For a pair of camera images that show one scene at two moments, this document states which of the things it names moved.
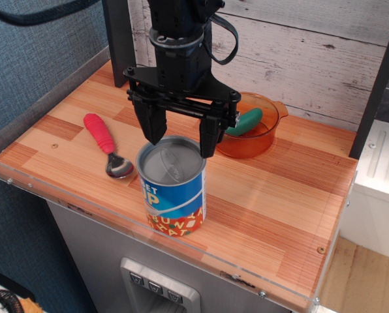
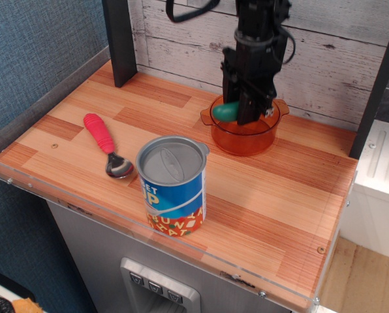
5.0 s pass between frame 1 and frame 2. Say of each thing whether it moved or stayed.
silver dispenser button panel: stayed
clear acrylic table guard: stayed
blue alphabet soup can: stayed
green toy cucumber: moved
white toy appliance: stayed
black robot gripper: moved
